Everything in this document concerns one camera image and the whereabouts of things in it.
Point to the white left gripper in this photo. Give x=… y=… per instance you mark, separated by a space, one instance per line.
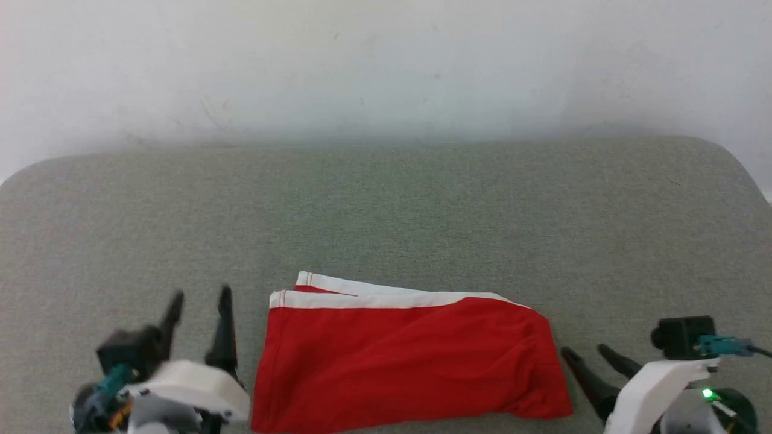
x=193 y=386

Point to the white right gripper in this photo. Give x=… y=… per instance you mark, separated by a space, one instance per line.
x=654 y=395

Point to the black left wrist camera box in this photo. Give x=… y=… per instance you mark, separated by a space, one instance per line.
x=129 y=352

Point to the red shorts with white waistband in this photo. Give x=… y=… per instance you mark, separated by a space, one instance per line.
x=398 y=361

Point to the grey-green fabric sofa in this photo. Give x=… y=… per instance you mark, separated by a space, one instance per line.
x=398 y=211

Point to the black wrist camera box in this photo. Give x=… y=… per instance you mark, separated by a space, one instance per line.
x=129 y=352
x=681 y=337

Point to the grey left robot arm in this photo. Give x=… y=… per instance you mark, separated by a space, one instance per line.
x=160 y=419

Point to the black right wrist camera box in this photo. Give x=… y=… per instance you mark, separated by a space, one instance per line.
x=681 y=337

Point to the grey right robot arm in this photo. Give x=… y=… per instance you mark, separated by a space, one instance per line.
x=681 y=419

